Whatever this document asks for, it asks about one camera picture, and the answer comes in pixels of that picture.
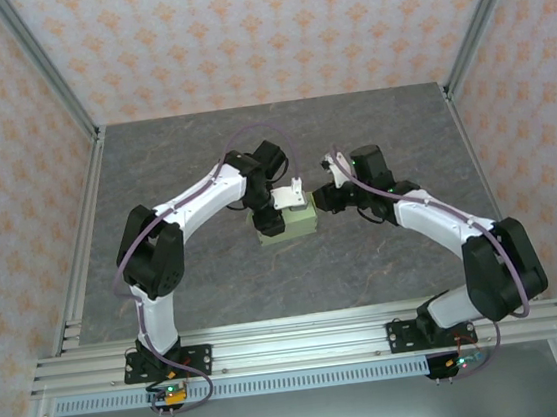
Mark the aluminium corner post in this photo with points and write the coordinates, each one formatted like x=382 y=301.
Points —
x=46 y=64
x=482 y=14

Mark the pale green paper box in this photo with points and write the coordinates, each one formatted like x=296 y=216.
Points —
x=300 y=223

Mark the aluminium table side rail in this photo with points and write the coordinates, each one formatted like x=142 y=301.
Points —
x=92 y=169
x=472 y=146

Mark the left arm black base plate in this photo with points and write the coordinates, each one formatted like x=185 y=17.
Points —
x=199 y=356

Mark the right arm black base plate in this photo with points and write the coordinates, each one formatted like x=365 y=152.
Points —
x=401 y=335

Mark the aluminium mounting beam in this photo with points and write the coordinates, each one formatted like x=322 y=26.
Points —
x=299 y=342

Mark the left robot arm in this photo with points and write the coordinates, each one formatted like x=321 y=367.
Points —
x=158 y=323

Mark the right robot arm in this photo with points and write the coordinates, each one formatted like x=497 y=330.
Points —
x=441 y=220

